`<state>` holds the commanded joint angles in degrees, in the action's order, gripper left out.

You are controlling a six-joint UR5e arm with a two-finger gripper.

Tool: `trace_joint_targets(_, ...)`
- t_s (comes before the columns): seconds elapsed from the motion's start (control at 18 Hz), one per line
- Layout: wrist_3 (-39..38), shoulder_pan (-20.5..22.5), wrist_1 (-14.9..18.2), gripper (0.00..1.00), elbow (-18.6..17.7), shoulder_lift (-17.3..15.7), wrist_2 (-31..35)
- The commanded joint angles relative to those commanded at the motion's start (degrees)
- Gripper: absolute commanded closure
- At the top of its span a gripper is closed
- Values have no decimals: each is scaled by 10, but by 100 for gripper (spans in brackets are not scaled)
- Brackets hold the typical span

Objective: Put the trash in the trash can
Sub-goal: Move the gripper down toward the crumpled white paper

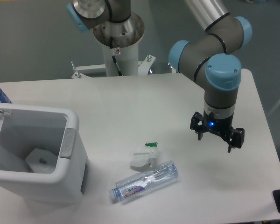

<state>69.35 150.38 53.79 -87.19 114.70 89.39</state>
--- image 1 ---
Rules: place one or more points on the clear plastic water bottle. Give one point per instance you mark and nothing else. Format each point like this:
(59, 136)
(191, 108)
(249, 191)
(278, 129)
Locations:
(144, 182)

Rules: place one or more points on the white paper wrapper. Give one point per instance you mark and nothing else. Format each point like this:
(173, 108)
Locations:
(145, 155)

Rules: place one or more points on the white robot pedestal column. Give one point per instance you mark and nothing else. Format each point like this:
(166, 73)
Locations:
(120, 39)

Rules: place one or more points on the white pedestal base frame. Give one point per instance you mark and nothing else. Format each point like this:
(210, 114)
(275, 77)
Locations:
(114, 67)

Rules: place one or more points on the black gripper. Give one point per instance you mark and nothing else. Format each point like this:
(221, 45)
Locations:
(220, 127)

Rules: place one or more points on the white plastic trash can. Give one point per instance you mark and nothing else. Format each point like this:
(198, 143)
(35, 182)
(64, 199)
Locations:
(42, 156)

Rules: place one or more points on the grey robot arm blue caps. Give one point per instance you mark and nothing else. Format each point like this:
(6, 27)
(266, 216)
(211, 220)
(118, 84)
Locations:
(209, 63)

